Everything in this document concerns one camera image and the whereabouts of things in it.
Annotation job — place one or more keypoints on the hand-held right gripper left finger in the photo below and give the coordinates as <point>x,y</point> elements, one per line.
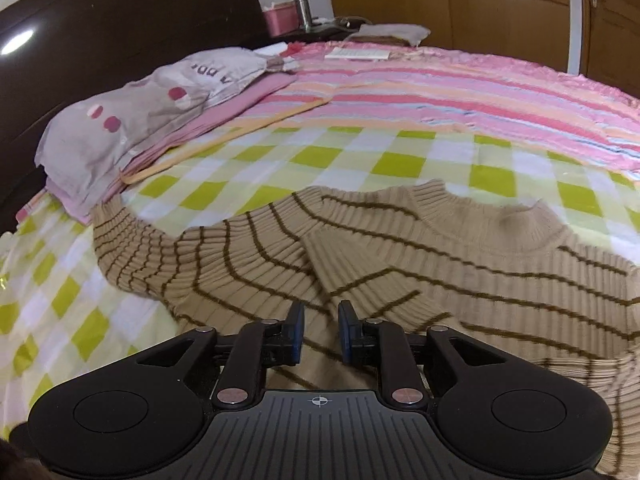
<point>298,336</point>

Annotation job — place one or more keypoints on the pink striped blanket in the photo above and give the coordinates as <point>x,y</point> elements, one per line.
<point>450,95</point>

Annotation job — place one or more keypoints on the dark nightstand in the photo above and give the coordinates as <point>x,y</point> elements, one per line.
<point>310,35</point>

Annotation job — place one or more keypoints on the white book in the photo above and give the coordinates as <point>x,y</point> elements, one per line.
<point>357,53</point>

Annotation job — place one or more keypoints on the green checkered plastic sheet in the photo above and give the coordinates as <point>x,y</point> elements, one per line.
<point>350,160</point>

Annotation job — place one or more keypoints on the wooden wardrobe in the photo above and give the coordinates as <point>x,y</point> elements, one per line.
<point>475,0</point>

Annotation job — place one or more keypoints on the folded grey cloth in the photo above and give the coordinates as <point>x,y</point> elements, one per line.
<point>395,32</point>

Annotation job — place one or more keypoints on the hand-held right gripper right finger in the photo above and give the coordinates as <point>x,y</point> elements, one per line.
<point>344,336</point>

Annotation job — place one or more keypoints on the grey pillow with pink dots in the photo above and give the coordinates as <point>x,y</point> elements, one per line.
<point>150,105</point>

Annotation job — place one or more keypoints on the dark wooden headboard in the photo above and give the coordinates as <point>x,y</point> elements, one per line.
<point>100,25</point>

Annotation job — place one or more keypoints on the pink plastic box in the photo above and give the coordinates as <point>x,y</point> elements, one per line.
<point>280,20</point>

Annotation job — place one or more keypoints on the wooden door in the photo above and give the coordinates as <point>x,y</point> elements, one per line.
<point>615,35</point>

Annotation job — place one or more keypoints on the metal thermos bottle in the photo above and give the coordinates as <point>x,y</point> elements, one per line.
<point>303,10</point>

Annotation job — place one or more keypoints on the beige striped knit sweater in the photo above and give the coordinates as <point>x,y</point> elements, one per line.
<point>450,270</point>

